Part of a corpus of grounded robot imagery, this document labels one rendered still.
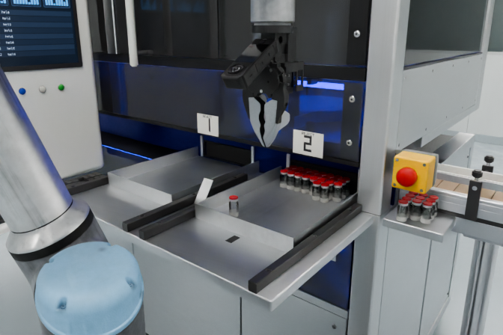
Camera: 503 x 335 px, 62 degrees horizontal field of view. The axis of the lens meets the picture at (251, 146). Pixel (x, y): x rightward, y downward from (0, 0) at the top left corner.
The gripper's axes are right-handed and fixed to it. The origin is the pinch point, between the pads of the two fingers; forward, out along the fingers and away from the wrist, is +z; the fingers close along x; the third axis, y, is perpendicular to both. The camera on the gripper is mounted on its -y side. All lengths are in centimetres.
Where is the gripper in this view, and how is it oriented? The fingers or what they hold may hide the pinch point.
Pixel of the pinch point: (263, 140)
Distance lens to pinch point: 74.9
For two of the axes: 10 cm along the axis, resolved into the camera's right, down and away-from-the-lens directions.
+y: 6.2, -2.1, 7.6
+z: 0.0, 9.6, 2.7
